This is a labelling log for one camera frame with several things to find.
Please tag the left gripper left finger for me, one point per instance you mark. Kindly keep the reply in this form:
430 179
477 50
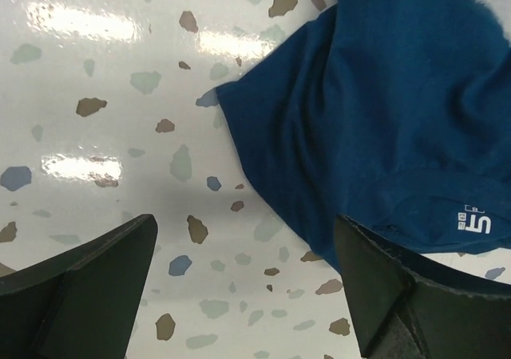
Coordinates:
81 303

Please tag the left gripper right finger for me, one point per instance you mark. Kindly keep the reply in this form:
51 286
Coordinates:
404 305

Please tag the blue mickey t-shirt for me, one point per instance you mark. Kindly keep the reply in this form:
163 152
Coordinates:
394 113

